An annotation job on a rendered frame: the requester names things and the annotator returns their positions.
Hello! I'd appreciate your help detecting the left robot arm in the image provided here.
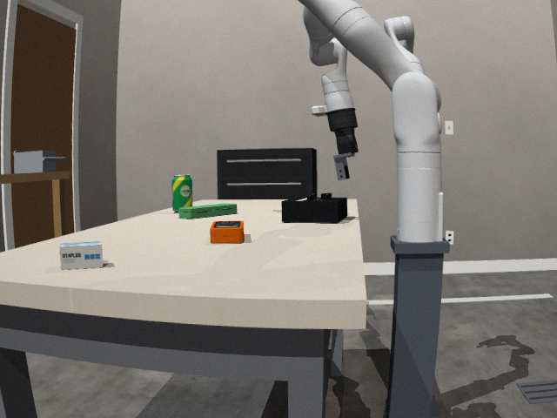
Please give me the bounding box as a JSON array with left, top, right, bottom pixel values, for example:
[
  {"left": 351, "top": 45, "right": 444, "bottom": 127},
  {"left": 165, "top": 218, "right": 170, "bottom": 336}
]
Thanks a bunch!
[{"left": 298, "top": 0, "right": 443, "bottom": 243}]

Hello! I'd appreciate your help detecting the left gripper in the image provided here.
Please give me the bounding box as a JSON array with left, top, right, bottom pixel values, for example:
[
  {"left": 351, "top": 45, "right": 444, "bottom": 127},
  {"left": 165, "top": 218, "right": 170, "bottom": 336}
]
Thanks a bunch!
[{"left": 311, "top": 91, "right": 359, "bottom": 180}]

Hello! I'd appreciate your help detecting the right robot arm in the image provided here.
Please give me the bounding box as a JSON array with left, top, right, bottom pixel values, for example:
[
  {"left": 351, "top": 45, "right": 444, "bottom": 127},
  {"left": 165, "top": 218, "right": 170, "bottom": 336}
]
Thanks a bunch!
[{"left": 384, "top": 17, "right": 442, "bottom": 134}]

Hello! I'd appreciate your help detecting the black lighting desk panel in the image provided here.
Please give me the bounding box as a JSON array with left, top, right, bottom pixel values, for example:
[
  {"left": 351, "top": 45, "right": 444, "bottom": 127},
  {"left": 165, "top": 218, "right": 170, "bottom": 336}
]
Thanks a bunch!
[{"left": 282, "top": 193, "right": 347, "bottom": 224}]

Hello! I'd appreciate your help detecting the green rounded rectangular block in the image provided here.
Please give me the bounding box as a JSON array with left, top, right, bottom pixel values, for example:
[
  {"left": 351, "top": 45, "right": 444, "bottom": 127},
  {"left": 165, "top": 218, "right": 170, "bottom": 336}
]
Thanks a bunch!
[{"left": 178, "top": 203, "right": 237, "bottom": 219}]

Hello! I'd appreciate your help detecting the green drink can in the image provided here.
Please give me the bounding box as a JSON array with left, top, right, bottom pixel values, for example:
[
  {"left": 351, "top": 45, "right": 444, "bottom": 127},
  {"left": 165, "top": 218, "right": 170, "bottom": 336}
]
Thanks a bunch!
[{"left": 172, "top": 174, "right": 192, "bottom": 213}]

